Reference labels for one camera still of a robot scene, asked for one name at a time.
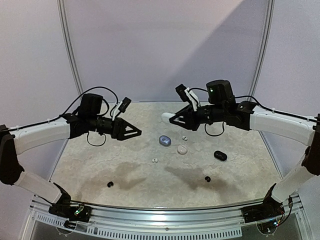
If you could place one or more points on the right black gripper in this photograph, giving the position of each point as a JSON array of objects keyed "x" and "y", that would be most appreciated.
[{"x": 193, "y": 116}]

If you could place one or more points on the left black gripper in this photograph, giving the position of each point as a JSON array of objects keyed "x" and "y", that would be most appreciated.
[{"x": 118, "y": 129}]

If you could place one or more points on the white oblong charging case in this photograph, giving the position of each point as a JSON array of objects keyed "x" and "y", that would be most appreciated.
[{"x": 169, "y": 118}]

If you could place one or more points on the blue earbud charging case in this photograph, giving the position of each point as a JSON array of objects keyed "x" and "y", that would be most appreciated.
[{"x": 165, "y": 141}]

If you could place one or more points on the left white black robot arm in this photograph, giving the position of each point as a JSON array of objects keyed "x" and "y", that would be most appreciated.
[{"x": 85, "y": 119}]

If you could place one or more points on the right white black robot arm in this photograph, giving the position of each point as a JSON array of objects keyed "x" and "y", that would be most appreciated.
[{"x": 252, "y": 116}]

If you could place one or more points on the black earbud charging case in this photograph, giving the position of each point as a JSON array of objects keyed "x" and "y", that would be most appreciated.
[{"x": 221, "y": 156}]

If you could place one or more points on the black earbud left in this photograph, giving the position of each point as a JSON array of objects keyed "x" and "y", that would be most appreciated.
[{"x": 110, "y": 184}]

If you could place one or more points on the black earbud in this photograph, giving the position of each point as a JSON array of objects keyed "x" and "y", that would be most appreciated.
[
  {"x": 207, "y": 179},
  {"x": 110, "y": 184}
]

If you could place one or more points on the black earbud right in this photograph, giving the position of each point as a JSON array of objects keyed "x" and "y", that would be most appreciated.
[{"x": 207, "y": 179}]

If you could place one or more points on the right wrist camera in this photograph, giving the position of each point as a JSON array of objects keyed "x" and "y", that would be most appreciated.
[{"x": 187, "y": 95}]

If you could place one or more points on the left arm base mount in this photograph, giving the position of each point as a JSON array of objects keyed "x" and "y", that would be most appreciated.
[{"x": 72, "y": 212}]

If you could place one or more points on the right aluminium corner post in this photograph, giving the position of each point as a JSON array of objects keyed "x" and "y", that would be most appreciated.
[{"x": 263, "y": 46}]

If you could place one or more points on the aluminium corner post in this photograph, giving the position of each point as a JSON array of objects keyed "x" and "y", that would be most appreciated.
[
  {"x": 61, "y": 6},
  {"x": 263, "y": 46}
]

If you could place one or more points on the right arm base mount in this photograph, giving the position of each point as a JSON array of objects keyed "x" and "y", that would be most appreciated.
[{"x": 269, "y": 208}]

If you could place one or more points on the left aluminium corner post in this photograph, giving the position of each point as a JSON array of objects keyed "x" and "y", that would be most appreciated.
[{"x": 61, "y": 6}]

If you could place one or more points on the aluminium front rail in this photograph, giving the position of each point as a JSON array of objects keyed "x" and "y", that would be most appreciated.
[{"x": 225, "y": 222}]

